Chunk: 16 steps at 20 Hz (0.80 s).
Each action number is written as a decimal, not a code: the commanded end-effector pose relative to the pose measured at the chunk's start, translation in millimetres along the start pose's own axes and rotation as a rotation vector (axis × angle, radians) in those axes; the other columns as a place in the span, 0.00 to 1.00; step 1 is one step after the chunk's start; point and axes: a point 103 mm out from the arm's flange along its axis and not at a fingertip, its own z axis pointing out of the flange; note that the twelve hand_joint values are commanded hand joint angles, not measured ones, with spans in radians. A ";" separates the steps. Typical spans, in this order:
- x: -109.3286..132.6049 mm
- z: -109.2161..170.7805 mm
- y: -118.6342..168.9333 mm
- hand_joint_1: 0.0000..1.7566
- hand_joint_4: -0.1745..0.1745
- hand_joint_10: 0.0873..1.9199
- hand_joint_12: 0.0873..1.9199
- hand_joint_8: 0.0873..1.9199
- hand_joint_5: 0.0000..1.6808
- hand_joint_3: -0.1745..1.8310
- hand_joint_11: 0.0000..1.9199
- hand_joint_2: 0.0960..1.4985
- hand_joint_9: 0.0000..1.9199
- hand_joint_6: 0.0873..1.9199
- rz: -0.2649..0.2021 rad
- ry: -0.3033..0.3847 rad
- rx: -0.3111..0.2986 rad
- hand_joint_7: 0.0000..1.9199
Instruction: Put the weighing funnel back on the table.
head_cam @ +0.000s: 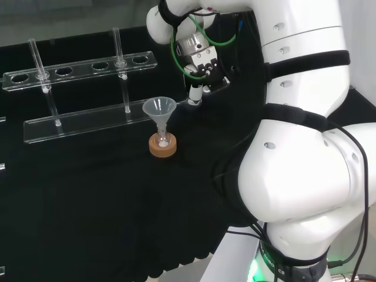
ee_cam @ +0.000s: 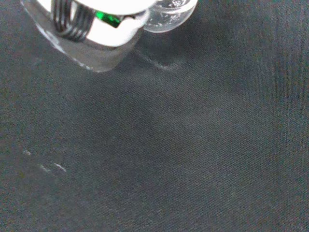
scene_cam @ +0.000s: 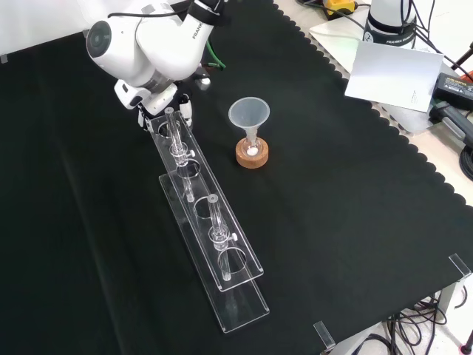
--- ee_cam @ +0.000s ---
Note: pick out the black table cloth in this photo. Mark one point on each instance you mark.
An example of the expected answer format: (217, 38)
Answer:
(183, 135)

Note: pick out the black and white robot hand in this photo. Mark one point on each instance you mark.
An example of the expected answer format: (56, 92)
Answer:
(108, 33)

